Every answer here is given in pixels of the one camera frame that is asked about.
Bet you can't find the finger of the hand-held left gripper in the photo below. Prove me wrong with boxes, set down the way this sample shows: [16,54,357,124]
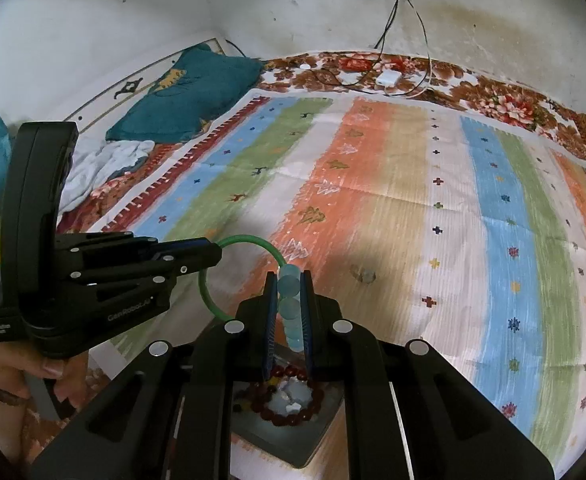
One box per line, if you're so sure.
[70,254,223,307]
[56,231,222,264]

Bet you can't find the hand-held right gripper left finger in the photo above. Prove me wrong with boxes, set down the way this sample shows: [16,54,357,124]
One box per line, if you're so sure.
[30,270,280,480]

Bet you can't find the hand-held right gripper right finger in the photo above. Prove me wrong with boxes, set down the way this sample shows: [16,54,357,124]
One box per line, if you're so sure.
[299,270,556,480]

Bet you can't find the light blue bead bracelet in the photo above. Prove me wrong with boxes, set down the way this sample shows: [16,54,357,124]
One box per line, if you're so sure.
[277,266,305,352]

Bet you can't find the green jade bangle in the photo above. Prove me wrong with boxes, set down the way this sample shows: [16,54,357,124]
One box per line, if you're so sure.
[198,235,286,322]

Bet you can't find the dark red bead bracelet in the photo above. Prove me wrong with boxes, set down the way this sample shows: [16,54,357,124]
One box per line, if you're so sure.
[247,365,328,427]

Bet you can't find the silver metal tin box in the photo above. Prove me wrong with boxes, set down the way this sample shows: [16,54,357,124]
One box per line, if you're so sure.
[228,365,349,471]

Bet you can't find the person's left hand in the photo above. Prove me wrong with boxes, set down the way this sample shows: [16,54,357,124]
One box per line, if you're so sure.
[0,342,93,413]

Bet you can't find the white crumpled cloth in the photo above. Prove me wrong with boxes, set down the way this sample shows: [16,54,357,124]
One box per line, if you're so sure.
[58,137,156,211]

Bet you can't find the teal pillow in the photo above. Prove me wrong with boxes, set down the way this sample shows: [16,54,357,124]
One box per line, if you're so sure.
[106,42,265,143]

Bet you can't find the striped woven mat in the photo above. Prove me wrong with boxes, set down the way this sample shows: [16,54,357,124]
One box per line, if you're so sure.
[88,89,586,480]

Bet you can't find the white headboard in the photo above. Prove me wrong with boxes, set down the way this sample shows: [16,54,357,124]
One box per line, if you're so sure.
[70,35,226,136]

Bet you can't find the black cable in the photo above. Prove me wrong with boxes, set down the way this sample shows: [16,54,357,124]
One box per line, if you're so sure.
[303,0,404,87]

